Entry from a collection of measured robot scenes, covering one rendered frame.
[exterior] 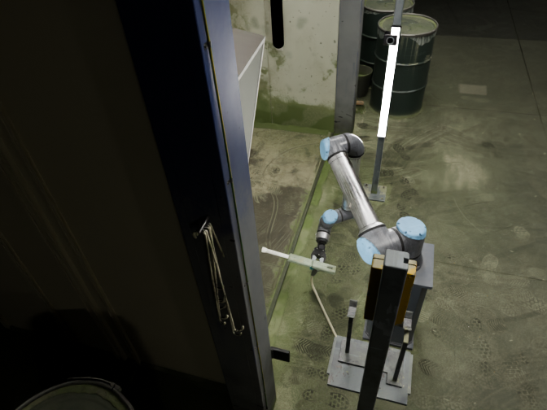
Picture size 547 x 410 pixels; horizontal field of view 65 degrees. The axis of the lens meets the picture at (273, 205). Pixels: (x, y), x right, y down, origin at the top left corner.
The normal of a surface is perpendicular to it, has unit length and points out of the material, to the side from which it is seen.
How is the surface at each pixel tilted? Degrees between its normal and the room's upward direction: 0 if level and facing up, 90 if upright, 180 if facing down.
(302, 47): 90
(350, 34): 90
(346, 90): 90
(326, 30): 90
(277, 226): 0
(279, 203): 0
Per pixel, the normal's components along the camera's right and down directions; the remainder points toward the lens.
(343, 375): -0.06, -0.73
